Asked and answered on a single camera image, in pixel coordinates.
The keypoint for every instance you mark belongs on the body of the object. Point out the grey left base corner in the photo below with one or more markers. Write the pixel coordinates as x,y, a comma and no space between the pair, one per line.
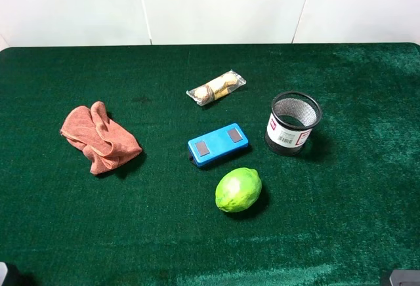
3,273

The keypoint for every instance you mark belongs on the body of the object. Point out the clear-wrapped snack packet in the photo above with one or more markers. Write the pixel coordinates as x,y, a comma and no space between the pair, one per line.
216,88

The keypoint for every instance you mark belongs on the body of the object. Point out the grey base corner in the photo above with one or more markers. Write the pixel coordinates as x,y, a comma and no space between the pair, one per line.
3,273
401,278

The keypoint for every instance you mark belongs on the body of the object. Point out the blue plastic box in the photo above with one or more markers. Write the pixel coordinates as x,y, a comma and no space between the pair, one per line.
216,144

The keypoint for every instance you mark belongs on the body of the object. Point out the orange crumpled cloth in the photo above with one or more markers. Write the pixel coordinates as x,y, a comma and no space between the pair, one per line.
102,141

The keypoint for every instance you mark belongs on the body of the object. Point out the green lime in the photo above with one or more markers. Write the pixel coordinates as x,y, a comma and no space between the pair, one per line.
238,190

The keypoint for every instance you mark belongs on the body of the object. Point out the dark green table cloth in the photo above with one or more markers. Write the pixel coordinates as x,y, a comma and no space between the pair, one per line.
343,211

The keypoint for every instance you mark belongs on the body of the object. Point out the black mesh pen cup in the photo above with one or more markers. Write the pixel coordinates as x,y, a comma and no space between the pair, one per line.
293,116

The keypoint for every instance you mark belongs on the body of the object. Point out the grey right base corner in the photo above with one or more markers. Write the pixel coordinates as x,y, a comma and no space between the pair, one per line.
401,278

